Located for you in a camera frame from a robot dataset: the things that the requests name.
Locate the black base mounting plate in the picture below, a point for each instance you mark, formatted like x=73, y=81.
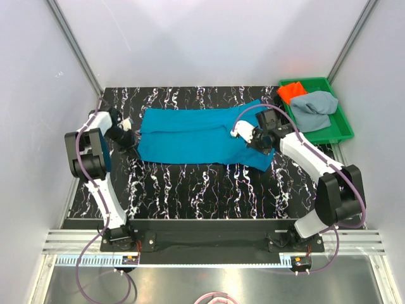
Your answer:
x=150, y=241

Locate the grey t shirt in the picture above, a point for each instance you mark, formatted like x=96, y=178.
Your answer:
x=311, y=111

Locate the blue t shirt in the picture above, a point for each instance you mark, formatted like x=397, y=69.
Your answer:
x=197, y=137

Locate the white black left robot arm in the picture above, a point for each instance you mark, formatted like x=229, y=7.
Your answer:
x=90, y=161

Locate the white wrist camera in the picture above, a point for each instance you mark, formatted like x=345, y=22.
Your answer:
x=244, y=130
x=126, y=124

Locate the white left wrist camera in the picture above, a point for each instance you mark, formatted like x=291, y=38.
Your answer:
x=126, y=124

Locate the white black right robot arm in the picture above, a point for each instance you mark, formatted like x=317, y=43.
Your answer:
x=339, y=188

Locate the green plastic tray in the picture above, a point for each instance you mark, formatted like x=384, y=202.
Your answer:
x=340, y=129

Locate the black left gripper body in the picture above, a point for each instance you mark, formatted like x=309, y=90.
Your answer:
x=124, y=139

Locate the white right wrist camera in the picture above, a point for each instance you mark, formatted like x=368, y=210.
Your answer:
x=244, y=130

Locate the aluminium frame rail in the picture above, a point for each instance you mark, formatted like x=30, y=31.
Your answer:
x=351, y=242

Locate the orange t shirt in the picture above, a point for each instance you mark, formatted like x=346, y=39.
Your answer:
x=290, y=91

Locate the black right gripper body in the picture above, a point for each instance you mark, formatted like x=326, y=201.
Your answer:
x=257, y=141

